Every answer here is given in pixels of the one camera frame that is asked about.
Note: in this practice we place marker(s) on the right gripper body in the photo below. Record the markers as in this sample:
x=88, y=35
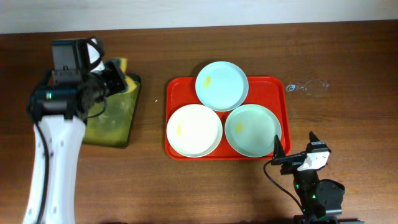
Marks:
x=290, y=162

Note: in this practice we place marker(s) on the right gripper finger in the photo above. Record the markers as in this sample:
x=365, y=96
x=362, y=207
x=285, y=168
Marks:
x=313, y=137
x=278, y=153

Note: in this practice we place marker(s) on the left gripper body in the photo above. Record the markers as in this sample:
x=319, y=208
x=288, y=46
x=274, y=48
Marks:
x=116, y=78

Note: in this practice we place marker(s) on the green and yellow sponge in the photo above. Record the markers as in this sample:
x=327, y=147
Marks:
x=124, y=67

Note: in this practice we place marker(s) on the cream white plate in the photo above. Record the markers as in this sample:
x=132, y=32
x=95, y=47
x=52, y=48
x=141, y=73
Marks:
x=194, y=131

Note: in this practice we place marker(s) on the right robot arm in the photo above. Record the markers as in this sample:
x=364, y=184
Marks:
x=319, y=200

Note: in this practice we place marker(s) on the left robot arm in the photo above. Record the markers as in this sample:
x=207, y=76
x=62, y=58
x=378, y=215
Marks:
x=59, y=109

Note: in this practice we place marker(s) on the black tray with green liquid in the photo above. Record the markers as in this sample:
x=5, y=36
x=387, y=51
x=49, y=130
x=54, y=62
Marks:
x=110, y=123

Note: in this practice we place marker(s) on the pale green plate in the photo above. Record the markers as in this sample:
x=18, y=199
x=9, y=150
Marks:
x=251, y=130

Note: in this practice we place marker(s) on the light blue top plate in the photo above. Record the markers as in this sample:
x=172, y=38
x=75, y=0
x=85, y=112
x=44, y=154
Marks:
x=221, y=86

